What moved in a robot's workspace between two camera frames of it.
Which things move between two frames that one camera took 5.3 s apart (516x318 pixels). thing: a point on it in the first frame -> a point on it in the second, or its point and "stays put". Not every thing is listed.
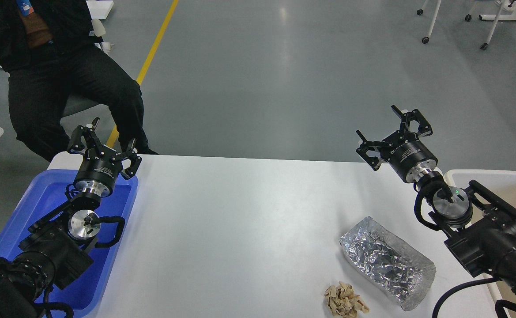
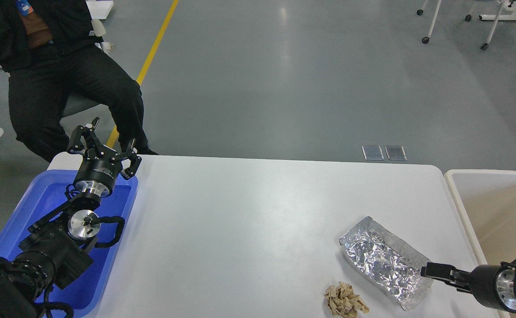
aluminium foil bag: [389, 265] stays put
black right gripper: [412, 158] -> [495, 285]
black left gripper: [101, 165] stays put
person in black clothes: [53, 51] stays put
